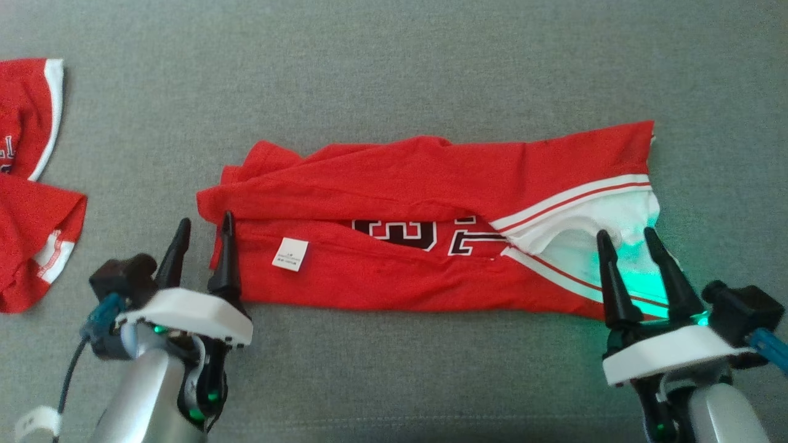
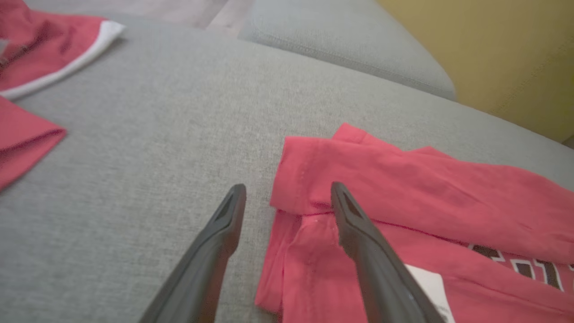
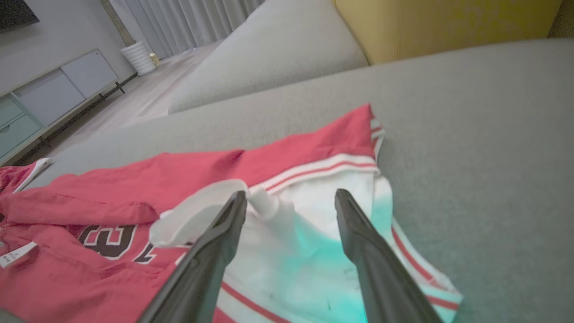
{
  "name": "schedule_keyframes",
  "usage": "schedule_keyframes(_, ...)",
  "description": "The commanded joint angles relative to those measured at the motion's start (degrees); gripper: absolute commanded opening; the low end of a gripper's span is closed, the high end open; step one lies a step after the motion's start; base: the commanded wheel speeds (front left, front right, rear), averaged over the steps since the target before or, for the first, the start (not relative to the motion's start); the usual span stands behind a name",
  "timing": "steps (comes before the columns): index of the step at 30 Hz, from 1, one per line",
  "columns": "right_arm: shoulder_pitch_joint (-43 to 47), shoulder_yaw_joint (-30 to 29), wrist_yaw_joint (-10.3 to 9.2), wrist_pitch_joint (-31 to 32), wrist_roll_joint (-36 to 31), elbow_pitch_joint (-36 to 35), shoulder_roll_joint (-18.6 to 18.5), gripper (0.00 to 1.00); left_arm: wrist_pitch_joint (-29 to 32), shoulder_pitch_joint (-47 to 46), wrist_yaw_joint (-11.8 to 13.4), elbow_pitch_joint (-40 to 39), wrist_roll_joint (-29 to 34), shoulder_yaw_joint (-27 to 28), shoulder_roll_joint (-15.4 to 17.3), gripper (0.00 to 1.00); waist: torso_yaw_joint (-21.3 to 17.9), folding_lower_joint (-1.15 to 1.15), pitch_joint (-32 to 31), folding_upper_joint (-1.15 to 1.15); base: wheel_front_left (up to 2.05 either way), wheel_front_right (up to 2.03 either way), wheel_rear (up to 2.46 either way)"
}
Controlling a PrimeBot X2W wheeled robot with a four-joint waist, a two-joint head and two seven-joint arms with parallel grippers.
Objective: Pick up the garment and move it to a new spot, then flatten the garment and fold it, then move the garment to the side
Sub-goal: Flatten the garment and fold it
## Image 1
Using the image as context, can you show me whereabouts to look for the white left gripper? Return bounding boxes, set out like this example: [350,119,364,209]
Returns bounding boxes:
[116,211,254,351]

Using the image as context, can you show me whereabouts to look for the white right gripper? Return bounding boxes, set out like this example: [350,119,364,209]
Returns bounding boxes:
[595,226,755,389]

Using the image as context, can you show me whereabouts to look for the red white-trimmed mesh shorts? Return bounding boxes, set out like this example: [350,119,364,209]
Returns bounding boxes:
[0,58,88,314]

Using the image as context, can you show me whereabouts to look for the red numbered basketball jersey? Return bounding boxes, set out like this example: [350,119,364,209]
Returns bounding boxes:
[197,120,678,324]

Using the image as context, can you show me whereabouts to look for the large grey sofa seat cushion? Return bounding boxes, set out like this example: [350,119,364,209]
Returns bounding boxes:
[0,0,788,443]

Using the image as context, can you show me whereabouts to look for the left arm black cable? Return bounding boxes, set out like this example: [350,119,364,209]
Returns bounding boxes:
[54,337,90,443]

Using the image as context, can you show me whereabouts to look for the white cable strap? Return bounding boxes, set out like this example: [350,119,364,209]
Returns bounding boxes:
[15,405,63,443]

